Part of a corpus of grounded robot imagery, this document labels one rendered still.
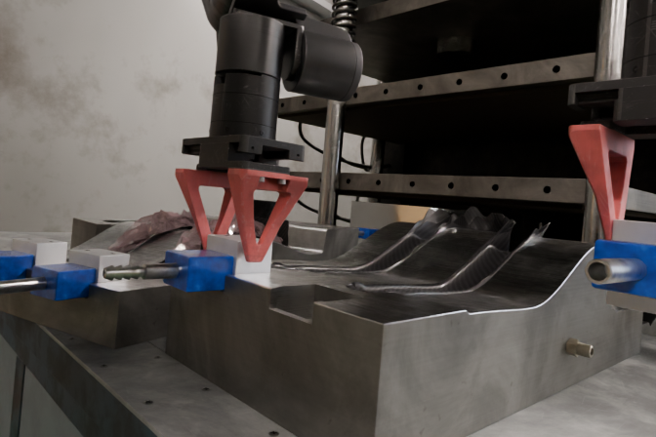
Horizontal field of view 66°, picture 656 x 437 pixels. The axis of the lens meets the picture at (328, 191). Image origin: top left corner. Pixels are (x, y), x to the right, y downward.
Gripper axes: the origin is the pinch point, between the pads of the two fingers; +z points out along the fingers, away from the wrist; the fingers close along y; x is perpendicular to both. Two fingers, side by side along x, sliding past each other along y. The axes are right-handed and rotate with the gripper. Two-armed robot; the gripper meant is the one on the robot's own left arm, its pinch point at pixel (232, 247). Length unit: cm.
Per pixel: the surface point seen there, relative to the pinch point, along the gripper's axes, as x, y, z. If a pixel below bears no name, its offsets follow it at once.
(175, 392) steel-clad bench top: 5.1, -2.0, 10.9
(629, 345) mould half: -43.5, -18.8, 9.1
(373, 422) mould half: 1.8, -18.9, 7.6
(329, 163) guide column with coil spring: -74, 69, -16
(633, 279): -5.2, -29.3, -2.0
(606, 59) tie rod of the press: -72, -4, -35
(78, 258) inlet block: 7.1, 17.5, 3.3
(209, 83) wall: -160, 303, -87
